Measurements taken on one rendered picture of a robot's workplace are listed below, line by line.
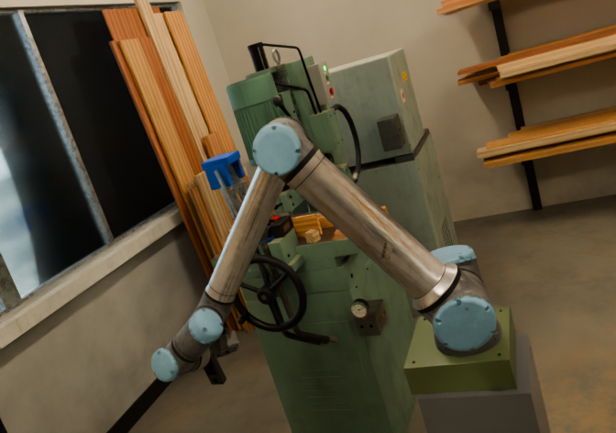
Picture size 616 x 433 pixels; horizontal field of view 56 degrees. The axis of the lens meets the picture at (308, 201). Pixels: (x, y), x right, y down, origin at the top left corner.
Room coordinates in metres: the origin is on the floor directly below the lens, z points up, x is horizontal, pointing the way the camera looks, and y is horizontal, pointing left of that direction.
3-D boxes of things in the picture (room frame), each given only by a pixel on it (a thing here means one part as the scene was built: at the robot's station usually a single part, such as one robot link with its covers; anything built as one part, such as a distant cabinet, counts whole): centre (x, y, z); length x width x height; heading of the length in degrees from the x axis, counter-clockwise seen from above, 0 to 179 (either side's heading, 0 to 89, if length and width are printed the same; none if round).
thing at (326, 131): (2.29, -0.16, 1.23); 0.09 x 0.08 x 0.15; 154
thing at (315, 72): (2.39, -0.19, 1.40); 0.10 x 0.06 x 0.16; 154
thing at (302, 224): (2.09, 0.08, 0.94); 0.21 x 0.01 x 0.08; 64
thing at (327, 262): (2.11, 0.10, 0.82); 0.40 x 0.21 x 0.04; 64
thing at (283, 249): (1.99, 0.17, 0.91); 0.15 x 0.14 x 0.09; 64
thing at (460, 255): (1.49, -0.32, 0.83); 0.17 x 0.15 x 0.18; 168
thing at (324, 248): (2.07, 0.13, 0.87); 0.61 x 0.30 x 0.06; 64
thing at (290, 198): (2.18, 0.07, 1.03); 0.14 x 0.07 x 0.09; 154
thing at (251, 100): (2.16, 0.08, 1.35); 0.18 x 0.18 x 0.31
